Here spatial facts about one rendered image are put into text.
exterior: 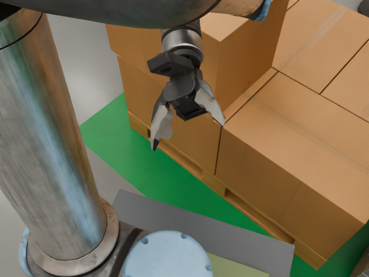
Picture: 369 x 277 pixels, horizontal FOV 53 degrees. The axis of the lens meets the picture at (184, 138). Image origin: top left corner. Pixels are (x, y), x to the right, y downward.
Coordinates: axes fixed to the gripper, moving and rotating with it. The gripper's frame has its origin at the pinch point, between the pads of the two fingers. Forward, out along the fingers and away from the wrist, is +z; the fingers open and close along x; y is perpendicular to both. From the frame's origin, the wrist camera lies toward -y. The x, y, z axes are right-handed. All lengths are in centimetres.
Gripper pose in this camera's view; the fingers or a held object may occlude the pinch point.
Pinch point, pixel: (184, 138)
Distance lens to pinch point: 67.3
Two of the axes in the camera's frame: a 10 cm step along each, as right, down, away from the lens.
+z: 0.7, 8.7, -4.9
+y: 5.1, 3.9, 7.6
